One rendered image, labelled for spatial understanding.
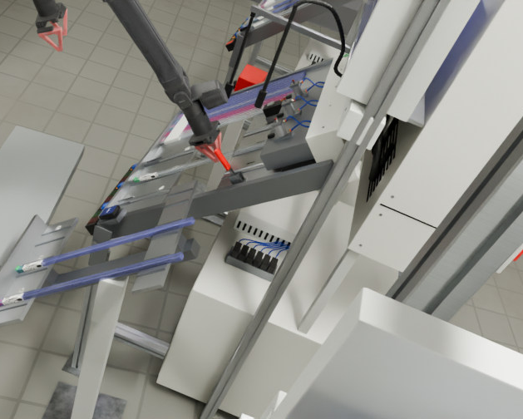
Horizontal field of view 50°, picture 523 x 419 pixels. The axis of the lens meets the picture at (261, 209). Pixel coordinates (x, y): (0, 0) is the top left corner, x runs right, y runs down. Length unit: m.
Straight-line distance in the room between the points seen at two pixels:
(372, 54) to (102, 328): 0.95
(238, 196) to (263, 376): 0.73
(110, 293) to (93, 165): 1.58
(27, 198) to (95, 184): 0.99
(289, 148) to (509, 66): 0.50
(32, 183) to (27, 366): 0.67
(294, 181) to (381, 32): 0.41
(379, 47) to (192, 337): 1.12
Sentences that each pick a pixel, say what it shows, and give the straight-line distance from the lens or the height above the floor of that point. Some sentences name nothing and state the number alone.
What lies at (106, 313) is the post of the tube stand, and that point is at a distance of 1.48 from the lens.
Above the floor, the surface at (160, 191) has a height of 0.83.
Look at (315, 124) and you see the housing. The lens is 1.32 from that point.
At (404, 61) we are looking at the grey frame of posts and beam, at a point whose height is 1.51.
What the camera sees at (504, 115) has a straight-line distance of 1.21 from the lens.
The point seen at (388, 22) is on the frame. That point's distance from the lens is 1.11.
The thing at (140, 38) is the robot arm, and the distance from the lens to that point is 1.36.
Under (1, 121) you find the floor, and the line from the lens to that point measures 3.12.
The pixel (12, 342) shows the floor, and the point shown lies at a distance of 2.24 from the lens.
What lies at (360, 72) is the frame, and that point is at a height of 1.45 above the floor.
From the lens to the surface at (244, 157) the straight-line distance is 1.53.
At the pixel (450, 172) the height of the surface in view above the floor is 1.32.
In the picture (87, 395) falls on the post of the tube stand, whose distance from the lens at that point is 1.84.
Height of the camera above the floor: 1.91
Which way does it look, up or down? 40 degrees down
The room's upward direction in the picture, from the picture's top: 24 degrees clockwise
